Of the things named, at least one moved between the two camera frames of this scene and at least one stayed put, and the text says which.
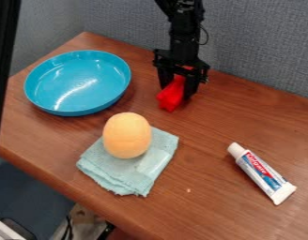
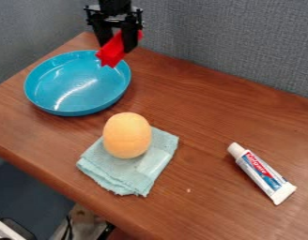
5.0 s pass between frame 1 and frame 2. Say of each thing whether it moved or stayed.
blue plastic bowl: stayed
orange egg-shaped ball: stayed
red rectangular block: moved
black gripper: moved
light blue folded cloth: stayed
